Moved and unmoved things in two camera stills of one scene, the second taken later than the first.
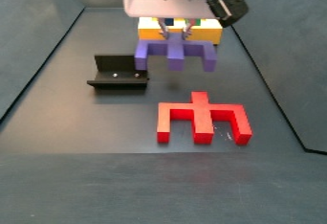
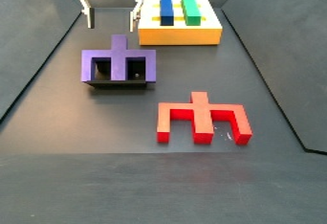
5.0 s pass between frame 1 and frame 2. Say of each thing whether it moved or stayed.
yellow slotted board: stayed
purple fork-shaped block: moved
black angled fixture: stayed
